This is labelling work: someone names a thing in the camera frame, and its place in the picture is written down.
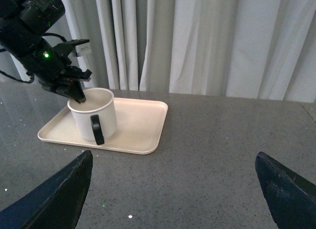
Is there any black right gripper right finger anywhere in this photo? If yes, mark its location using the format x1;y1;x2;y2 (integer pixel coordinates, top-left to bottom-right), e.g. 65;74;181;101
255;152;316;229

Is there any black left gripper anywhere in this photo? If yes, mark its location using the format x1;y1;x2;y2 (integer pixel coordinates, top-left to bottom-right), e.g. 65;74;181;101
26;42;92;103

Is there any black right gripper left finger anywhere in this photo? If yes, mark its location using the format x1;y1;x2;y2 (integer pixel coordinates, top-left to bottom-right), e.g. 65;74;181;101
0;151;93;229

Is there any white smiley mug black handle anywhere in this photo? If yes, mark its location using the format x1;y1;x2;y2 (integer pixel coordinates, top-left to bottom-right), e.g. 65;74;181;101
67;88;118;145

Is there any beige rectangular plastic tray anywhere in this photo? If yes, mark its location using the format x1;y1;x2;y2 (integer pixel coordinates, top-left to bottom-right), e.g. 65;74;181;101
38;98;168;154

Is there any grey-white pleated curtain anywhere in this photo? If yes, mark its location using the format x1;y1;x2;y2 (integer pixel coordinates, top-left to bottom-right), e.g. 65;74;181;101
0;0;316;103

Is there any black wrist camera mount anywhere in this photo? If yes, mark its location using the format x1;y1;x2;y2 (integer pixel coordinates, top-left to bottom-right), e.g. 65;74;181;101
54;39;92;64

